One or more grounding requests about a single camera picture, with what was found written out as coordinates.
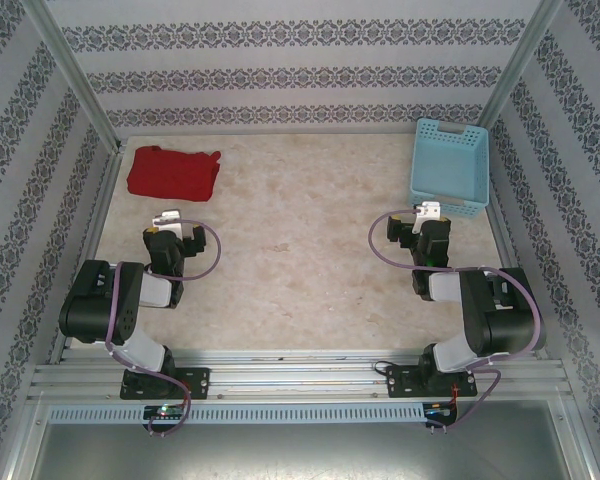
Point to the red t-shirt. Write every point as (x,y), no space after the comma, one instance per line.
(175,175)

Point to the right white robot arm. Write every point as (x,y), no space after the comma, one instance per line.
(445,287)

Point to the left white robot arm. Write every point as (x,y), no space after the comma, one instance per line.
(150,292)

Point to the light blue plastic basket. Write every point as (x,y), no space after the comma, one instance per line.
(450,165)

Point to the aluminium table side rail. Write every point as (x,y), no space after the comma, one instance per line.
(87,255)
(506,250)

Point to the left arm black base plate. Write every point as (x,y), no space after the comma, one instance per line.
(195,382)

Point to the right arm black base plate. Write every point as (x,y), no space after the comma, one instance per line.
(400,382)

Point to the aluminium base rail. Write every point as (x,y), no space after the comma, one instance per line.
(300,380)

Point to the aluminium frame post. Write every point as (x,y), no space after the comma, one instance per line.
(517,62)
(74,75)

